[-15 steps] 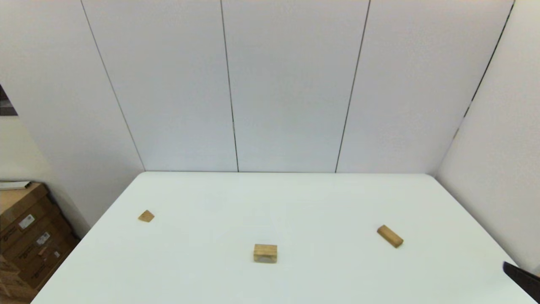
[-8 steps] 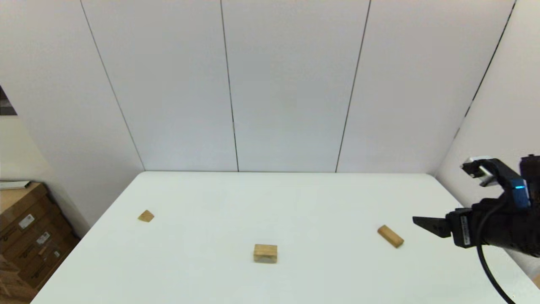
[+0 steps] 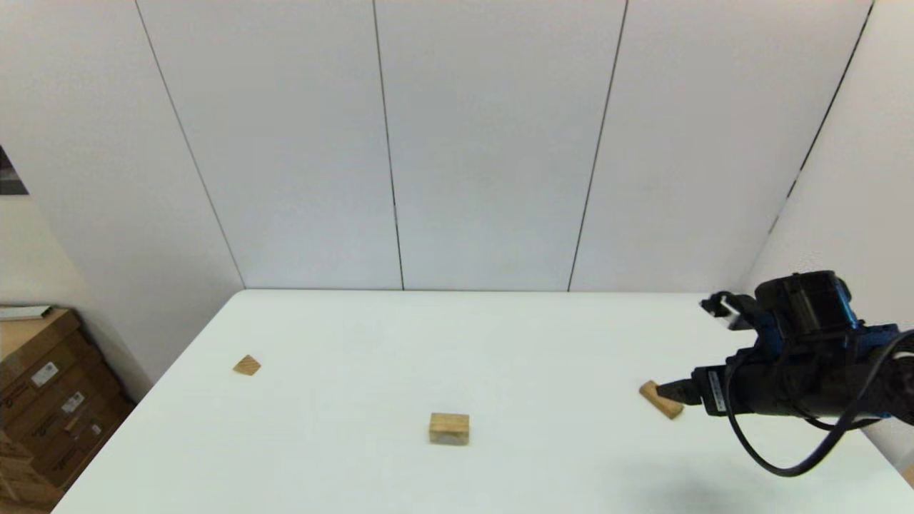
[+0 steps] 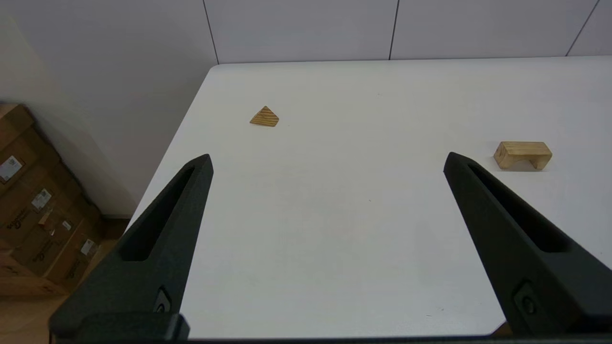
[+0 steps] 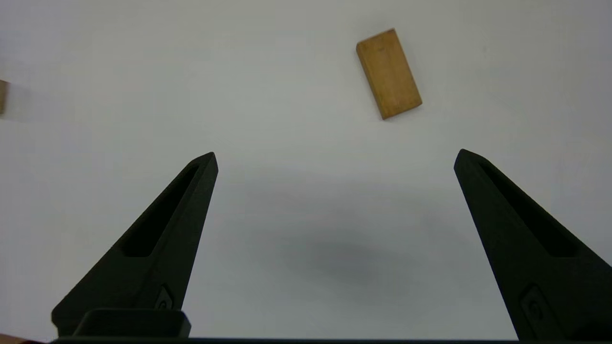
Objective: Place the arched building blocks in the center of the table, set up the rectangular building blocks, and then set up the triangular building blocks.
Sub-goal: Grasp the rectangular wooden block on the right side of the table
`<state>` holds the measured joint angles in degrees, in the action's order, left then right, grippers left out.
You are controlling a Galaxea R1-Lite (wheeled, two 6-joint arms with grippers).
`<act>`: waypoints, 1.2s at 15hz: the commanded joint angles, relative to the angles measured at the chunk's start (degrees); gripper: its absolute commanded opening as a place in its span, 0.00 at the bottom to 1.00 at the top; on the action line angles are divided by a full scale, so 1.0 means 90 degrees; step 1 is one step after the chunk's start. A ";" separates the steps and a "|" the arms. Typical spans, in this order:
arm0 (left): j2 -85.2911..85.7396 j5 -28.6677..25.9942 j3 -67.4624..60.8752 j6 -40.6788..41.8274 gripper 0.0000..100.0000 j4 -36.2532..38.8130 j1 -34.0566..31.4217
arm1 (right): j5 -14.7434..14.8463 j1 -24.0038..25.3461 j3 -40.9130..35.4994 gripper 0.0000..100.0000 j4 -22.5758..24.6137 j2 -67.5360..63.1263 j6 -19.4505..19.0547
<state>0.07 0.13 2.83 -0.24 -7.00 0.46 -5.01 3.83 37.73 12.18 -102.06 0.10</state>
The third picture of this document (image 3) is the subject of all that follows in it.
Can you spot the arched wooden building block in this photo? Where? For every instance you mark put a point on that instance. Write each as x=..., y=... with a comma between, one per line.
x=449, y=425

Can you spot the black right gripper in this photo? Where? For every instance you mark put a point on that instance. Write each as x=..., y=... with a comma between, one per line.
x=800, y=385

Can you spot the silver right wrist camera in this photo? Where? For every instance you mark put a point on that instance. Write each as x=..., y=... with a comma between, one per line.
x=728, y=310

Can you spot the rectangular wooden building block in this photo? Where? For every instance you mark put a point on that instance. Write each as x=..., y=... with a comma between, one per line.
x=664, y=408

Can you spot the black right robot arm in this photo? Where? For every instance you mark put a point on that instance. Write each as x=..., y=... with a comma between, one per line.
x=903, y=385

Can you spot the white flat object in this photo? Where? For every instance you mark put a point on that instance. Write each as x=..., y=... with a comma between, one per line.
x=25, y=312

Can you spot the triangular wooden building block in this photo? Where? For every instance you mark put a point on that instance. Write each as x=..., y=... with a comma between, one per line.
x=247, y=366

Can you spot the dark wall panel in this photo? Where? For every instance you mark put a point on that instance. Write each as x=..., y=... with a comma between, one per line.
x=8, y=178

